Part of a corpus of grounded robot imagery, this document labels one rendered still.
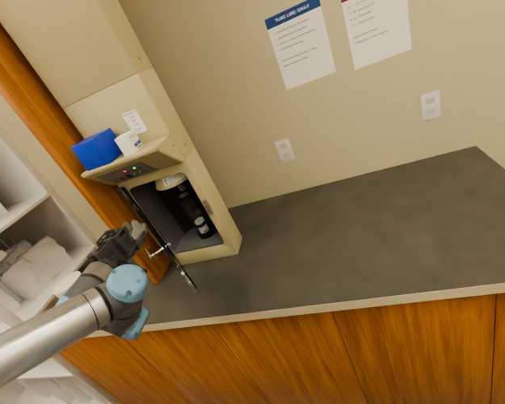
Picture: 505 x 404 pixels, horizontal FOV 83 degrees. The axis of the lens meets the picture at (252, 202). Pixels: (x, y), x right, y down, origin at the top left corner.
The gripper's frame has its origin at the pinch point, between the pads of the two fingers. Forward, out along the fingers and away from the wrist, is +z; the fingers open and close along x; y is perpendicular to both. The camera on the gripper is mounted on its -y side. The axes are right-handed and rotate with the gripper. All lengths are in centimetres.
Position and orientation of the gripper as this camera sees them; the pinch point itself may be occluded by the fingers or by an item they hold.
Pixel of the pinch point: (143, 228)
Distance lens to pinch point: 98.5
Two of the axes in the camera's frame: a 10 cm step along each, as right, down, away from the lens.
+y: -3.7, -8.0, -4.8
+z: 1.5, -5.6, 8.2
